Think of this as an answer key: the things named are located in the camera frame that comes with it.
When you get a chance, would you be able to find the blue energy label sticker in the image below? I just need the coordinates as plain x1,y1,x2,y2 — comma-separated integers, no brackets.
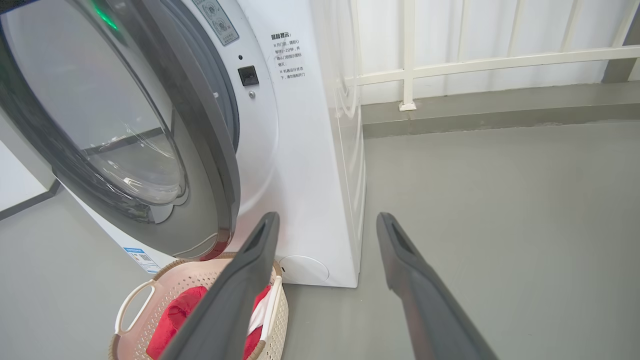
123,247,161,274

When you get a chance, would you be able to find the white metal railing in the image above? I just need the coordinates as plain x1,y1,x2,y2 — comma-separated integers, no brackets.
345,0,640,112

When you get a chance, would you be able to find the white Chinese-text notice sticker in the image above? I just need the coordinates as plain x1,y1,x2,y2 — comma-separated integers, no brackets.
270,31,307,81

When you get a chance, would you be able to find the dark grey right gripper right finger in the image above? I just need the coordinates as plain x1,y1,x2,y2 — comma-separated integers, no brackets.
376,212,501,360

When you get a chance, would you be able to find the grey instruction sticker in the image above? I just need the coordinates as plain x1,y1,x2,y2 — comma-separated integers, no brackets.
191,0,240,47

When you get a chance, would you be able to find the red garment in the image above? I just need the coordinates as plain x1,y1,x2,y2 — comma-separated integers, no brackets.
146,285,272,360

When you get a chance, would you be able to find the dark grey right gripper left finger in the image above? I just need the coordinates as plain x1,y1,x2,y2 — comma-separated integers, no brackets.
159,211,281,360

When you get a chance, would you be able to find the cream perforated laundry basket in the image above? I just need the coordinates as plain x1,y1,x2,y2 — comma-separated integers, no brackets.
109,252,290,360

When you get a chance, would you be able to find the black door lock socket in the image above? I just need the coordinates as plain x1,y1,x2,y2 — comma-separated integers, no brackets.
237,65,260,87

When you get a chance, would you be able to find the black round glass washer door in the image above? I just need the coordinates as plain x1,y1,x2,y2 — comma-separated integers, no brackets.
0,0,242,262

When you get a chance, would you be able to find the white front-load washing machine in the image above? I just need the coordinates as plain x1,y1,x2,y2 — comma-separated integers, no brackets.
60,0,367,289

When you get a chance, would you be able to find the round white filter cover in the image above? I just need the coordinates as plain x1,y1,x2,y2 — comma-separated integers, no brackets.
278,255,330,284

